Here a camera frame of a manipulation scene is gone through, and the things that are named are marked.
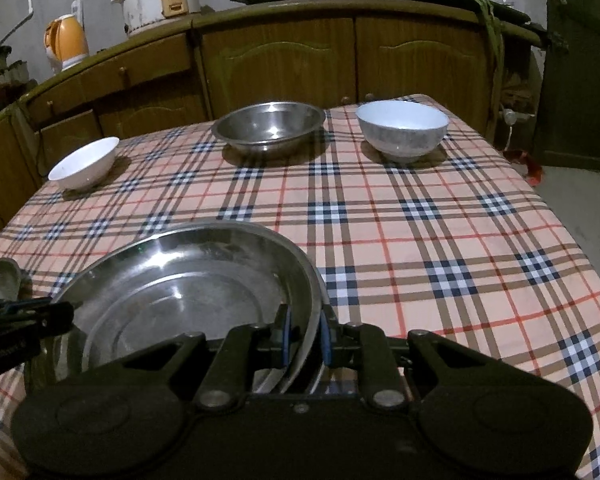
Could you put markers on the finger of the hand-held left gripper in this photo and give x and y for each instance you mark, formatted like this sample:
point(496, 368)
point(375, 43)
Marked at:
point(55, 317)

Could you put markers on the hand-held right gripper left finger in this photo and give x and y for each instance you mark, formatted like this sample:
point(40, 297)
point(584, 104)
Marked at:
point(286, 337)

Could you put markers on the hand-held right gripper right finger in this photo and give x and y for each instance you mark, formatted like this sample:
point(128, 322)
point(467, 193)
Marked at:
point(326, 344)

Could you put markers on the white plate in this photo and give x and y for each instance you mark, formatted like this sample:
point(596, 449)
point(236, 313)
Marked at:
point(267, 382)

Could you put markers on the small stainless steel bowl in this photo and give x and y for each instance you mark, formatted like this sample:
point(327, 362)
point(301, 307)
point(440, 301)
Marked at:
point(0, 277)

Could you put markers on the small white bowl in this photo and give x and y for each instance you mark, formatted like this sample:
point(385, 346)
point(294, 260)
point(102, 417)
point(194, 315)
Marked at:
point(82, 170)

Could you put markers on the wide stainless steel bowl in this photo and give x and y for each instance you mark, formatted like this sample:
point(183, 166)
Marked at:
point(267, 125)

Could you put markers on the large white bowl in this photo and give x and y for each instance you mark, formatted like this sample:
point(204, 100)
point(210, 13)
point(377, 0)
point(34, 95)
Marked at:
point(400, 140)

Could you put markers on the plaid tablecloth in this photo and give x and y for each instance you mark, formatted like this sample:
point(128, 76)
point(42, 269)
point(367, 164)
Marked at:
point(405, 240)

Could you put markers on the red plastic bag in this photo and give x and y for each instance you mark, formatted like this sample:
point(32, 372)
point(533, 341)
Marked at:
point(530, 167)

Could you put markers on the wooden kitchen cabinet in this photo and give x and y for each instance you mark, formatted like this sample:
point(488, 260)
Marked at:
point(280, 65)

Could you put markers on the orange electric kettle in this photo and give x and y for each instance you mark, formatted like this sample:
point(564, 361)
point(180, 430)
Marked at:
point(70, 40)

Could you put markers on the white plug adapter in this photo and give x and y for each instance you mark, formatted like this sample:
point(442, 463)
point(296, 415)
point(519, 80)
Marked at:
point(515, 116)

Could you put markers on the white rice cooker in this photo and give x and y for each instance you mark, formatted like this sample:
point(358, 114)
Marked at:
point(150, 2)

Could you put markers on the dark green door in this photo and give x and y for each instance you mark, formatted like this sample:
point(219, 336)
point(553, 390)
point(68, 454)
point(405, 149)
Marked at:
point(575, 85)

